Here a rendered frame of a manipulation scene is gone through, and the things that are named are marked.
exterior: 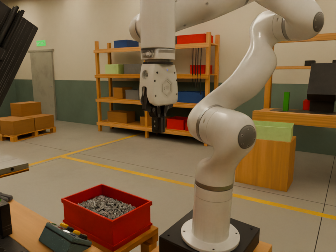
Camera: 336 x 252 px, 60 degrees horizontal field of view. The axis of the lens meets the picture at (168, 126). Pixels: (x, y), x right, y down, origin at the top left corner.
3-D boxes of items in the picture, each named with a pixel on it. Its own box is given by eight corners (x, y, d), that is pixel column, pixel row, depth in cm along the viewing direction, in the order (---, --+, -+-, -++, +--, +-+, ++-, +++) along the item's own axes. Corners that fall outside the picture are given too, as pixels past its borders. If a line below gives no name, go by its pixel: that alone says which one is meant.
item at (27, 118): (33, 130, 756) (30, 101, 743) (56, 132, 724) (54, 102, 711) (-12, 139, 648) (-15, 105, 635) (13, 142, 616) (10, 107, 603)
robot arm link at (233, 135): (216, 172, 99) (222, 103, 93) (258, 195, 83) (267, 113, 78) (187, 179, 93) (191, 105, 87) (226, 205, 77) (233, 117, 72)
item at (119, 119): (206, 147, 577) (209, 31, 538) (97, 131, 734) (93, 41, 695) (217, 142, 622) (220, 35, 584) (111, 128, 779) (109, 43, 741)
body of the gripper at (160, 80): (156, 57, 65) (156, 107, 67) (183, 59, 73) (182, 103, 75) (132, 58, 69) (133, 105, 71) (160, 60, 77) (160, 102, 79)
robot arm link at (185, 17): (207, -16, 88) (120, 18, 77) (245, -33, 74) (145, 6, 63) (216, 14, 91) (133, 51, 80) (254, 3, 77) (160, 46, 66)
